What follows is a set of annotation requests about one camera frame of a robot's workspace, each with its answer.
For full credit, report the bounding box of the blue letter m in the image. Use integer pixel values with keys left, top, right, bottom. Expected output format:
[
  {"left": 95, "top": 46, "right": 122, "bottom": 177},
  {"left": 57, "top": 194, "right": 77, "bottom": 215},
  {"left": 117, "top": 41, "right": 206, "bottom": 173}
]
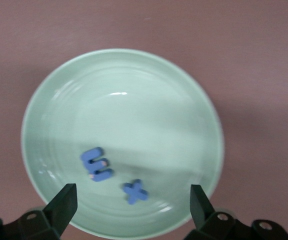
[{"left": 79, "top": 146, "right": 115, "bottom": 182}]

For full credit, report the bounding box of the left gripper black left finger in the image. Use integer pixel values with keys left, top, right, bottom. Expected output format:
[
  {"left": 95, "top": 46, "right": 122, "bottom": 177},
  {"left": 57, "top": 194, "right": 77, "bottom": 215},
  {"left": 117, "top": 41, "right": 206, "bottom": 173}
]
[{"left": 2, "top": 183, "right": 79, "bottom": 240}]

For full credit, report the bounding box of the green plate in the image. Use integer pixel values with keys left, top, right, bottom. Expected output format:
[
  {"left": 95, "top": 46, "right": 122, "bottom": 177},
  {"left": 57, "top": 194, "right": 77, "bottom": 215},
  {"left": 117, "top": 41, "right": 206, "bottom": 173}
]
[{"left": 20, "top": 48, "right": 225, "bottom": 238}]

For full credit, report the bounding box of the blue letter x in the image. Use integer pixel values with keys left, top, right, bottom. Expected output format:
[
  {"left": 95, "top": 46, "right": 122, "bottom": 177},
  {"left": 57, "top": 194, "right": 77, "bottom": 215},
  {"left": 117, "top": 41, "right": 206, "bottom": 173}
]
[{"left": 122, "top": 179, "right": 150, "bottom": 205}]

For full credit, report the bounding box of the brown table cover sheet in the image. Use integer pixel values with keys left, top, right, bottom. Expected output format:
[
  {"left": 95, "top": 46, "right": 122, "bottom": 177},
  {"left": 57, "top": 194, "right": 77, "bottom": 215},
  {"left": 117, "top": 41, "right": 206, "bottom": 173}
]
[{"left": 0, "top": 0, "right": 288, "bottom": 240}]

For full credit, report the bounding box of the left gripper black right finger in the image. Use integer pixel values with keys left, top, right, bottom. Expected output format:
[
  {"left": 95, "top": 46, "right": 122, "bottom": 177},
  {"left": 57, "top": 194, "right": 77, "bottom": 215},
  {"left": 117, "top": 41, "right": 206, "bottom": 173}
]
[{"left": 183, "top": 184, "right": 254, "bottom": 240}]

